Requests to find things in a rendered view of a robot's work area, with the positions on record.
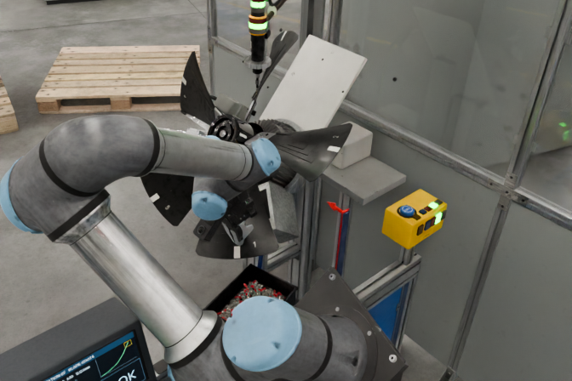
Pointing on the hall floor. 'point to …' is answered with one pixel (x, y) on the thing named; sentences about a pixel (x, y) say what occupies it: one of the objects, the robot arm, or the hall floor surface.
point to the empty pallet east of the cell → (115, 77)
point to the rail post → (403, 313)
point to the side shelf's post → (339, 225)
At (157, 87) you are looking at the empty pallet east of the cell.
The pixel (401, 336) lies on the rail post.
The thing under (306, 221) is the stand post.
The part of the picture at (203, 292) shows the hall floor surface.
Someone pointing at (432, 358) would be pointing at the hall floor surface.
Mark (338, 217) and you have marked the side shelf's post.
